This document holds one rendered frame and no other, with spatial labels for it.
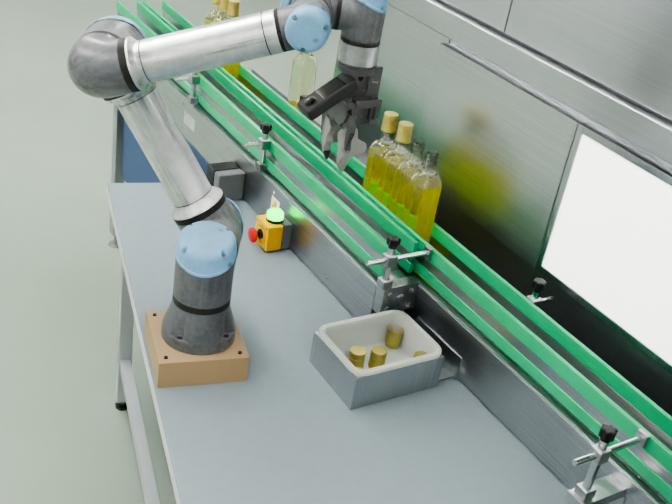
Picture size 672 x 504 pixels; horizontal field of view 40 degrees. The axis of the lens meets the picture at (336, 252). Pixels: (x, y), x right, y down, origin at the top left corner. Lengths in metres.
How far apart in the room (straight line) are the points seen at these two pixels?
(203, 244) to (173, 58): 0.37
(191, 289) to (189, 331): 0.09
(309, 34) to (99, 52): 0.37
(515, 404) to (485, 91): 0.69
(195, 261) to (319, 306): 0.48
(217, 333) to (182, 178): 0.32
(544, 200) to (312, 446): 0.71
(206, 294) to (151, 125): 0.34
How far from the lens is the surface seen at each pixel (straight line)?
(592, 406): 1.77
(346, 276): 2.14
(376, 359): 1.94
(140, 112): 1.82
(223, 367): 1.87
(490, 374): 1.94
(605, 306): 1.92
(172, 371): 1.85
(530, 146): 2.01
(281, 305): 2.15
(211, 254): 1.77
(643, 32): 1.84
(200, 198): 1.88
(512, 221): 2.07
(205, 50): 1.63
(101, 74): 1.67
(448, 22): 2.21
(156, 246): 2.32
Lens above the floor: 1.94
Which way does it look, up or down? 30 degrees down
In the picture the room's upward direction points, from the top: 10 degrees clockwise
